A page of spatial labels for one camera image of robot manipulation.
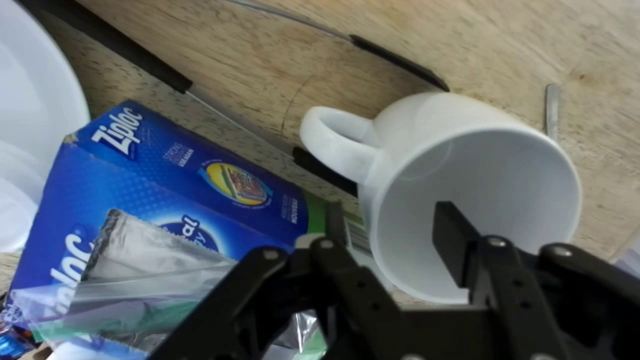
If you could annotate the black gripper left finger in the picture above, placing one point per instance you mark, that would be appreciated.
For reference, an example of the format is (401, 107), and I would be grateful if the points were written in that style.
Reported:
(255, 303)

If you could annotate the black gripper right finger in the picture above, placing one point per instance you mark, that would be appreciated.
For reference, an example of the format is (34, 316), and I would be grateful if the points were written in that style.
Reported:
(559, 303)

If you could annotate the white ceramic mug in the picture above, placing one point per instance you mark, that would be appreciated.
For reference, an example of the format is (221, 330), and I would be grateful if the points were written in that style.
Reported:
(437, 146)

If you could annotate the green-edged clear ziploc bag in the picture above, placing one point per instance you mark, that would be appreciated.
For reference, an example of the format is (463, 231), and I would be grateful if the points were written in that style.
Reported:
(117, 280)

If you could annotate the blue Ziploc box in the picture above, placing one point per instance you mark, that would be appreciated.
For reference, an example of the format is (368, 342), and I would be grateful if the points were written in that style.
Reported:
(134, 160)

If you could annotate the metal fork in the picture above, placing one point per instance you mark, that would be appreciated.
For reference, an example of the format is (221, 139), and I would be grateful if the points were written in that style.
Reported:
(553, 111)

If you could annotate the white plate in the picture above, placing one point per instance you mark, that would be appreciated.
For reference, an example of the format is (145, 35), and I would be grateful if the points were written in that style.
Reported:
(41, 103)

